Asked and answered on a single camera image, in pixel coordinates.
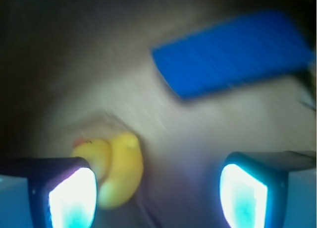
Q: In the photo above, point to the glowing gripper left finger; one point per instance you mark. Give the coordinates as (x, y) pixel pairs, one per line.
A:
(47, 193)

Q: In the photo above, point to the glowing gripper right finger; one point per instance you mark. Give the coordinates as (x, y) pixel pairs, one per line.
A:
(269, 189)

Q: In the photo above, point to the yellow rubber duck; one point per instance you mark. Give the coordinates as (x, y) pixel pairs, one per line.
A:
(118, 166)

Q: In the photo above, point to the brown paper bag tray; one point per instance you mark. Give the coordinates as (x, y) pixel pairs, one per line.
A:
(75, 68)

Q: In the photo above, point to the blue sponge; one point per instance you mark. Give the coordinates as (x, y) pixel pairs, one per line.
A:
(245, 49)

